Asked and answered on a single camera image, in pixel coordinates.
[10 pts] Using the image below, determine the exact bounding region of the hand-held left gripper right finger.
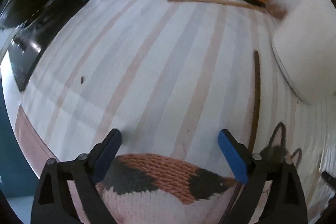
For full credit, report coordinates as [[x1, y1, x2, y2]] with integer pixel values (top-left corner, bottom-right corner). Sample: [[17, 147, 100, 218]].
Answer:
[[218, 129, 307, 224]]

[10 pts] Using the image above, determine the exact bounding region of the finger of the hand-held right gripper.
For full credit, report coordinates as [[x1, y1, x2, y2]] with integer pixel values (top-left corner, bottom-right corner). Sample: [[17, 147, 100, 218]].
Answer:
[[322, 171, 336, 184]]

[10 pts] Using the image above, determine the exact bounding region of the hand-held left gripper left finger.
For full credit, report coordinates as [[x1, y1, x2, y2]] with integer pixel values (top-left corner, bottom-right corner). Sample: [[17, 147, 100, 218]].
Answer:
[[31, 129, 122, 224]]

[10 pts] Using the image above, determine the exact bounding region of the brown wooden chopstick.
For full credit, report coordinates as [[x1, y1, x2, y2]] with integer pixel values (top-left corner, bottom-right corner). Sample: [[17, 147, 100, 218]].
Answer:
[[167, 0, 287, 20], [222, 50, 261, 224]]

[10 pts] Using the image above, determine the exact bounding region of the cream plastic utensil holder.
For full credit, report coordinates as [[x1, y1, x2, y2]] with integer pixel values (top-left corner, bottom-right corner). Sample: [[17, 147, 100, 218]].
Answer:
[[272, 0, 336, 105]]

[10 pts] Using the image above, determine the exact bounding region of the blue cabinet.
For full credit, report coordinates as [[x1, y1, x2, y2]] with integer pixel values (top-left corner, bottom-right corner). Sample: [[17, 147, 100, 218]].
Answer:
[[0, 98, 29, 198]]

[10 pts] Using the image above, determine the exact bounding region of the striped cat print tablecloth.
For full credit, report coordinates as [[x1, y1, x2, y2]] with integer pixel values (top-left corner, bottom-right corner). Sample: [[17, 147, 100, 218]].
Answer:
[[14, 0, 336, 224]]

